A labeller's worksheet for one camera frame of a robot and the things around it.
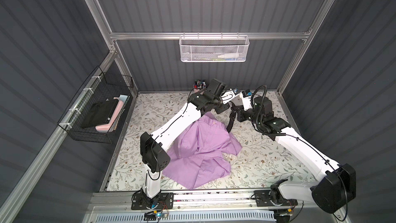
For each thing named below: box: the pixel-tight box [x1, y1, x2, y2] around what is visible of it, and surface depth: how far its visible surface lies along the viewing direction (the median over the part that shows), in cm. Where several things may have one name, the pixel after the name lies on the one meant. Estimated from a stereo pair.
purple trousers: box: [162, 111, 243, 190], surface depth 86 cm
